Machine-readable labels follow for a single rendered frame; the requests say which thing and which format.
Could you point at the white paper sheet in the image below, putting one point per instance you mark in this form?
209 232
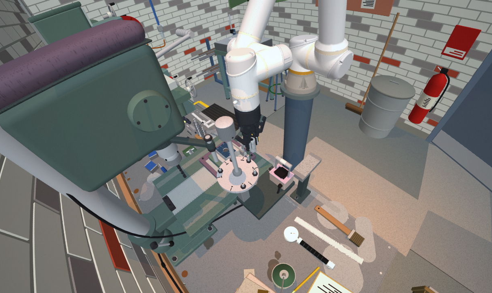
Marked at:
327 285

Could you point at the red round cap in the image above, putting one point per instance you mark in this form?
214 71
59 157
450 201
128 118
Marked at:
132 21

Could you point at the tan cardboard sheet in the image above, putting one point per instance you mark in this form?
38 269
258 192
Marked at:
250 285

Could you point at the wooden broom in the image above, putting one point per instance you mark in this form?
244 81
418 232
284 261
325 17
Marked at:
353 108

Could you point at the purple belt cover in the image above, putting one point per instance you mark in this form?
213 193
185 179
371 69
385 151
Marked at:
46 61

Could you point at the green lathe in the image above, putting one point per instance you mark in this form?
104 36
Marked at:
177 87

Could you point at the white steel ruler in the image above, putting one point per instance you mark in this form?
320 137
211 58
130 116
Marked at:
327 240

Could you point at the purple drill vise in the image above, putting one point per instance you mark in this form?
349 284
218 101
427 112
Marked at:
207 165

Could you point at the blue block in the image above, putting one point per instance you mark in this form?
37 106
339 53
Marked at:
153 154
151 166

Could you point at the dark drill bit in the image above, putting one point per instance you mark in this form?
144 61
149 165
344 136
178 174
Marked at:
181 171

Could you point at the black block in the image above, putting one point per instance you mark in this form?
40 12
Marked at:
169 202

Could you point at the green round tin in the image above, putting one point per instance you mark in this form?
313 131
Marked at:
276 272

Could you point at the grey knurled knob with shaft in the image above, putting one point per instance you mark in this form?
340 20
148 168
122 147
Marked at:
225 128

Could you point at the small tan card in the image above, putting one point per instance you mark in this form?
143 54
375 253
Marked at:
249 272

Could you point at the grey metal drum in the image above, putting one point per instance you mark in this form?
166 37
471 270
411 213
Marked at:
386 106

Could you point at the grey bar stock rack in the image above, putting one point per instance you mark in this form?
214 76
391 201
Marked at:
205 63

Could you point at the dark green slab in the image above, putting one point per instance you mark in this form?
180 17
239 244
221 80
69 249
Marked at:
266 199

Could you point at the grey drill chuck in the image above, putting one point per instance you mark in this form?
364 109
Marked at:
168 154

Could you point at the blue grey door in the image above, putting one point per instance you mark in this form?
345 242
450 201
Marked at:
473 122

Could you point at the brown notice board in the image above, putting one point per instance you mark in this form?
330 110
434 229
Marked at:
378 9

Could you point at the brown box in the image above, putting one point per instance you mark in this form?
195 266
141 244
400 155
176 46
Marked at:
425 289

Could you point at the grey ribbed feed lever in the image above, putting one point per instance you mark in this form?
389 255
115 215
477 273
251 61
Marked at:
185 33

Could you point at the speckled top small stand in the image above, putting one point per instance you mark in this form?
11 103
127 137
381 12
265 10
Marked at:
307 162

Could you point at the dark lever with black knob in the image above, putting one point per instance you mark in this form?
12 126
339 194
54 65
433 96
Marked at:
208 139

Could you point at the red wall sign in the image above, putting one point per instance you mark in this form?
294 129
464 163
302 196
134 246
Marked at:
461 40

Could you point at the black ribbed floor mat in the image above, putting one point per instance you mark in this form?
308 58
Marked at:
219 112

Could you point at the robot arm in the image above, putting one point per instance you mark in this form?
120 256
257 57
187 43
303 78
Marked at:
246 65

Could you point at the green tool tray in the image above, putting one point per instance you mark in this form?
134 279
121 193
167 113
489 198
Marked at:
189 151

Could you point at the red fire extinguisher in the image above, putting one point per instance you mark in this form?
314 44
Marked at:
427 101

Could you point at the green wall sign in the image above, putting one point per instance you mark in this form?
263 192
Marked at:
238 3

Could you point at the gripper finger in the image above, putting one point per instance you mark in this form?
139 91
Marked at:
253 144
245 146

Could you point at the blue fixture plate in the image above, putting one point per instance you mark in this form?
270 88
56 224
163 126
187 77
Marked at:
229 156

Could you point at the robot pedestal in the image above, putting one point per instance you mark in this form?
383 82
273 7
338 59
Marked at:
298 122

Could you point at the yellow pencil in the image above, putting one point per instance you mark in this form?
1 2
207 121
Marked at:
307 280

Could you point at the orange drill index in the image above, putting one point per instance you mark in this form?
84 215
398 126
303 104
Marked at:
198 124

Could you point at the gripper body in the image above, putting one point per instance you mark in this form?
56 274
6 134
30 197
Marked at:
248 120

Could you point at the pale depth turret disc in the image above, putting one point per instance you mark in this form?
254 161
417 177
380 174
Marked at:
246 179

